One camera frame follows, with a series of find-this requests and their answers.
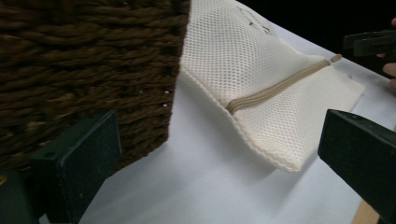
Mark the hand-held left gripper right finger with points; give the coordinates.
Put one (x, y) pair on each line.
(364, 161)

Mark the brown wicker basket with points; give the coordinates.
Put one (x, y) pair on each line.
(93, 56)

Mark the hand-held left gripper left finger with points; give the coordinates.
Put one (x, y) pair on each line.
(81, 161)

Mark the white mesh laundry bag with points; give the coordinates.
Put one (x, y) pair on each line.
(243, 62)

